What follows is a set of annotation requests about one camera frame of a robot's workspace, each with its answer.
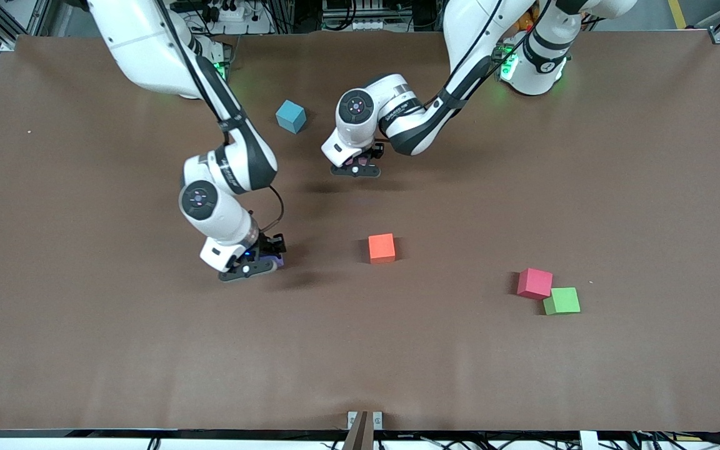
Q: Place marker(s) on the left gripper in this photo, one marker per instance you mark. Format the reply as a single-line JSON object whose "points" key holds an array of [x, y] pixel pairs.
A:
{"points": [[374, 152]]}

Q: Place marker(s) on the brown camera post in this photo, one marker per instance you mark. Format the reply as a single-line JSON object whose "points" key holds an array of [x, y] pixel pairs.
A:
{"points": [[359, 437]]}

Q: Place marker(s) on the orange bag pile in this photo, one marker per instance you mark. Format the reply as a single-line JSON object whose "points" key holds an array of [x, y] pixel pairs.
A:
{"points": [[525, 22]]}

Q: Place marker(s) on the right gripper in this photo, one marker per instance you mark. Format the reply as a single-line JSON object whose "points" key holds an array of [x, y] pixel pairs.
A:
{"points": [[269, 245]]}

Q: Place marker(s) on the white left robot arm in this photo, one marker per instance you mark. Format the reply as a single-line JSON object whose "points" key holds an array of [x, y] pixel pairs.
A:
{"points": [[472, 31]]}

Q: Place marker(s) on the white power strip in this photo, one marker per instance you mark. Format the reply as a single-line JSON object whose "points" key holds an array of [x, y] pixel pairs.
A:
{"points": [[229, 12]]}

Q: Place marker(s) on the red foam block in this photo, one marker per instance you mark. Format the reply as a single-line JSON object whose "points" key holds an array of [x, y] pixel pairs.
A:
{"points": [[534, 283]]}

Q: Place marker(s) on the purple foam block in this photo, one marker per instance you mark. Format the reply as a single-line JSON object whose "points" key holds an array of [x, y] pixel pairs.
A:
{"points": [[280, 261]]}

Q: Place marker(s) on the white vented device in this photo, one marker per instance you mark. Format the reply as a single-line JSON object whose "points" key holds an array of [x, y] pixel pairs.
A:
{"points": [[357, 12]]}

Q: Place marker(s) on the orange foam block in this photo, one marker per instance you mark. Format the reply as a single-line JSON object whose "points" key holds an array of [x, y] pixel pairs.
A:
{"points": [[382, 248]]}

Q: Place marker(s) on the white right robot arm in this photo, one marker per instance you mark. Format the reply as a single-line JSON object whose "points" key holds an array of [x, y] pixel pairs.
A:
{"points": [[141, 37]]}

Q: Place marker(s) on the green foam block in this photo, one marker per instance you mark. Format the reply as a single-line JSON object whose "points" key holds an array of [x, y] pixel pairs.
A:
{"points": [[562, 301]]}

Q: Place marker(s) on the white block under table edge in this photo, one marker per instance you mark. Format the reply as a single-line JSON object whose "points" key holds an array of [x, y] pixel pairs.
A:
{"points": [[589, 440]]}

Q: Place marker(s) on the metal bracket plate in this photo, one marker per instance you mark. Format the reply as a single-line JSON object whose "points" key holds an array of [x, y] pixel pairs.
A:
{"points": [[352, 420]]}

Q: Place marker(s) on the light blue foam block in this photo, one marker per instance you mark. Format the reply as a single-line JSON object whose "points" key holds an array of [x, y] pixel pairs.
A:
{"points": [[290, 116]]}

